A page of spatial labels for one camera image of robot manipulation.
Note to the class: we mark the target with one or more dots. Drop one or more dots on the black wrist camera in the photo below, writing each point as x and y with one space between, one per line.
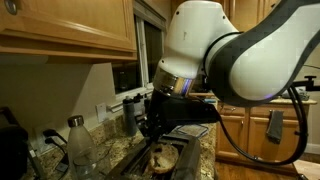
193 111

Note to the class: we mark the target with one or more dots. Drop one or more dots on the grey hanging dish towel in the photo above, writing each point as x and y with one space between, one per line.
275 126

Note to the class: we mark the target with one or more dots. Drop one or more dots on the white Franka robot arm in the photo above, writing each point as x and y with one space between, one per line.
266 56

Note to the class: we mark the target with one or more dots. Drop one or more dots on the clear bottle steel cap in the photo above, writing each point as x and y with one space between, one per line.
80 146

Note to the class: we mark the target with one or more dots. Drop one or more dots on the black coffee maker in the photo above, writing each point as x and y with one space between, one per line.
11 150

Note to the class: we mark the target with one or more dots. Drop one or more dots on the wooden base cabinet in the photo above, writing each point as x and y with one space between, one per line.
253 133

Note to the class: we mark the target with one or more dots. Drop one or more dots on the light wooden wall cabinet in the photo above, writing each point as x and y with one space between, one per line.
66 23

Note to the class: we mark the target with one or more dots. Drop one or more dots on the toasted bread slice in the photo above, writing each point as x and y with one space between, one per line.
163 158

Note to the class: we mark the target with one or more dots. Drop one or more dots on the square lidded plastic container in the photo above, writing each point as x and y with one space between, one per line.
196 130

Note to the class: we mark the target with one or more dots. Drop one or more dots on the white sports bottle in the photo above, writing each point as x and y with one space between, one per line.
139 106

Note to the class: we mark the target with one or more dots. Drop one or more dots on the dark grey sports bottle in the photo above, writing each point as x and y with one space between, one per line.
129 116

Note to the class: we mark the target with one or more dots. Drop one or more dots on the wooden double door cabinet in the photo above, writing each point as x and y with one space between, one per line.
226 6

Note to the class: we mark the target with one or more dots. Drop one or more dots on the light wooden table corner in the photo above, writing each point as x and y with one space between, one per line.
310 170

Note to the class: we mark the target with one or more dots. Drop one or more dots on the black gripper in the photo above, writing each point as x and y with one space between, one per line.
156 110

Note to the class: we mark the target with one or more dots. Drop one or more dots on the white switch plate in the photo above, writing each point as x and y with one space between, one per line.
101 112

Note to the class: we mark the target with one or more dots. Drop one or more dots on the grey cloth pile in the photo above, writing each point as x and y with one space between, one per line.
305 95

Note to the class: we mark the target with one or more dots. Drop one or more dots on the silver cabinet knob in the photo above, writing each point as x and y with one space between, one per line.
10 6

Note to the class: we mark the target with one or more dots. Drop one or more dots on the white framed window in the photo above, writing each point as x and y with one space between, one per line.
150 50

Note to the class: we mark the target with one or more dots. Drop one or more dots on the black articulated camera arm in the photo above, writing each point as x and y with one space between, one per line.
310 83

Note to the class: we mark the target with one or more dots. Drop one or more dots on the silver two slot toaster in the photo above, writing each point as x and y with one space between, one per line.
190 156

